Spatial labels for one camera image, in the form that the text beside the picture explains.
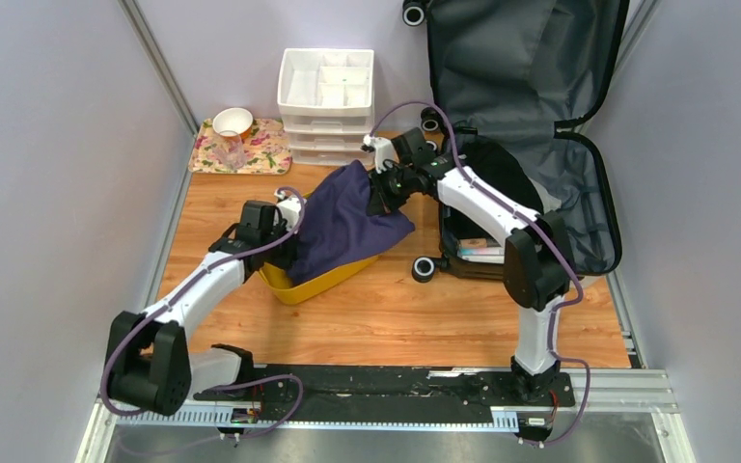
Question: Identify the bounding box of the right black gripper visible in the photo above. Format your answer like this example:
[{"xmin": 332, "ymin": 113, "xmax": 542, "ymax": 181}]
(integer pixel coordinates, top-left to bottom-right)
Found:
[{"xmin": 370, "ymin": 161, "xmax": 417, "ymax": 215}]

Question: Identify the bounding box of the black garment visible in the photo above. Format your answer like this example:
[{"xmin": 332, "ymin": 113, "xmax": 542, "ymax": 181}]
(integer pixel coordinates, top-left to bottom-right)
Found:
[{"xmin": 459, "ymin": 139, "xmax": 543, "ymax": 212}]

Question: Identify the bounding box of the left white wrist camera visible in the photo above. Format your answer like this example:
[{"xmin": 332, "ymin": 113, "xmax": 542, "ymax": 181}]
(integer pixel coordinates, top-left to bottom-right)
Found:
[{"xmin": 275, "ymin": 190, "xmax": 306, "ymax": 232}]

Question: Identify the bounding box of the purple cable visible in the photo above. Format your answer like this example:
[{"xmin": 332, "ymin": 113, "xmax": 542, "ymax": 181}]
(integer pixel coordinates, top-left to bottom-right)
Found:
[
  {"xmin": 98, "ymin": 186, "xmax": 308, "ymax": 442},
  {"xmin": 368, "ymin": 99, "xmax": 592, "ymax": 448}
]

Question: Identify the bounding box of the clear drinking glass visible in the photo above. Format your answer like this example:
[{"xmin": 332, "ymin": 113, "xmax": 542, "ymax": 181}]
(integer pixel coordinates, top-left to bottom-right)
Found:
[{"xmin": 218, "ymin": 131, "xmax": 247, "ymax": 171}]

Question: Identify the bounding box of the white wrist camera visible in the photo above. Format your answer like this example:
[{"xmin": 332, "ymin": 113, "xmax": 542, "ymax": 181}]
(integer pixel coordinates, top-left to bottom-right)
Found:
[
  {"xmin": 361, "ymin": 134, "xmax": 398, "ymax": 174},
  {"xmin": 275, "ymin": 190, "xmax": 306, "ymax": 232}
]

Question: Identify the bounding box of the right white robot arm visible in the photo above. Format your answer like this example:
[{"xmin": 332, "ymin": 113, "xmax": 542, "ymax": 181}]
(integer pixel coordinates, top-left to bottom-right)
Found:
[{"xmin": 362, "ymin": 128, "xmax": 578, "ymax": 404}]

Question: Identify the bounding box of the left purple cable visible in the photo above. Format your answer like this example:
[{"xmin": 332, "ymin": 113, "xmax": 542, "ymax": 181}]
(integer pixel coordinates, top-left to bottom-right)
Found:
[{"xmin": 98, "ymin": 186, "xmax": 308, "ymax": 442}]

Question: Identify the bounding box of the small brown box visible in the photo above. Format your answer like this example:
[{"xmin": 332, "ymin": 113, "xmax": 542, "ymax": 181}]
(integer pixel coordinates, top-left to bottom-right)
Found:
[{"xmin": 458, "ymin": 238, "xmax": 501, "ymax": 250}]

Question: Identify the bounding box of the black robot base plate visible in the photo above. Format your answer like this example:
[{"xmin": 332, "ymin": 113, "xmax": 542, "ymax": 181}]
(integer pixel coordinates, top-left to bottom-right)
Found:
[{"xmin": 193, "ymin": 364, "xmax": 577, "ymax": 440}]

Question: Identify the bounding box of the floral serving tray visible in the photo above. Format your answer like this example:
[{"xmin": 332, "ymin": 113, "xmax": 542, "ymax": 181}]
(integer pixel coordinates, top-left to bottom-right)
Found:
[{"xmin": 188, "ymin": 118, "xmax": 292, "ymax": 176}]

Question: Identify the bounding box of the navy blue garment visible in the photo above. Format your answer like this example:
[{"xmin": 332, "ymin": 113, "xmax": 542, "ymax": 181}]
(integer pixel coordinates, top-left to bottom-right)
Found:
[{"xmin": 287, "ymin": 161, "xmax": 415, "ymax": 286}]

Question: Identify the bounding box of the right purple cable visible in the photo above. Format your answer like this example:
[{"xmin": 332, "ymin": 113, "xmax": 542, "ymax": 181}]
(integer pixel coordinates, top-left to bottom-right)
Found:
[{"xmin": 368, "ymin": 99, "xmax": 592, "ymax": 448}]

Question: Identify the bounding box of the white flat box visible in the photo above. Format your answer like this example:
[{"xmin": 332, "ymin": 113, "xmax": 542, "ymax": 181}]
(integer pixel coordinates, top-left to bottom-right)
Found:
[{"xmin": 459, "ymin": 255, "xmax": 505, "ymax": 264}]

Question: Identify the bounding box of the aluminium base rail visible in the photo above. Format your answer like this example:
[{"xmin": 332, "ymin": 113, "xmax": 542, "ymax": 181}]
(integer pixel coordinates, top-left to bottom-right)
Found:
[{"xmin": 79, "ymin": 364, "xmax": 695, "ymax": 462}]

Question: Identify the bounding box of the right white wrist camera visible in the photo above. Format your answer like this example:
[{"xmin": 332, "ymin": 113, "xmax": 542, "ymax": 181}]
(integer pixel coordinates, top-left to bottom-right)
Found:
[{"xmin": 361, "ymin": 134, "xmax": 398, "ymax": 174}]

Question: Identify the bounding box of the white orange bowl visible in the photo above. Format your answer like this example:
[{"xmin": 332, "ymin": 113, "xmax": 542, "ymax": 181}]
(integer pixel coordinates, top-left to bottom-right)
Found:
[{"xmin": 212, "ymin": 107, "xmax": 254, "ymax": 139}]

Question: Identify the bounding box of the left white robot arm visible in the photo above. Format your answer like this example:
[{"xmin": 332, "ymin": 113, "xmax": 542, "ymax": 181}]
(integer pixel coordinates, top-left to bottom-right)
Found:
[{"xmin": 99, "ymin": 195, "xmax": 306, "ymax": 416}]

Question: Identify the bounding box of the white black space suitcase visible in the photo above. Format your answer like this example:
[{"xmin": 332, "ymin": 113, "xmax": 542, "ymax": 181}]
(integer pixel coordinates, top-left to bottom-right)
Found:
[{"xmin": 423, "ymin": 1, "xmax": 629, "ymax": 276}]

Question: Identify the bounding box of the white plastic drawer organizer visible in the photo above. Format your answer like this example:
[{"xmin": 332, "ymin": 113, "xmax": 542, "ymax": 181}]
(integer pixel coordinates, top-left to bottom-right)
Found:
[{"xmin": 277, "ymin": 48, "xmax": 375, "ymax": 166}]

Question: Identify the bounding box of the yellow plastic basket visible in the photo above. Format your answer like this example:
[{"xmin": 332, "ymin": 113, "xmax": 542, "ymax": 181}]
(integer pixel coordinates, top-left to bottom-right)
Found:
[{"xmin": 258, "ymin": 256, "xmax": 379, "ymax": 306}]

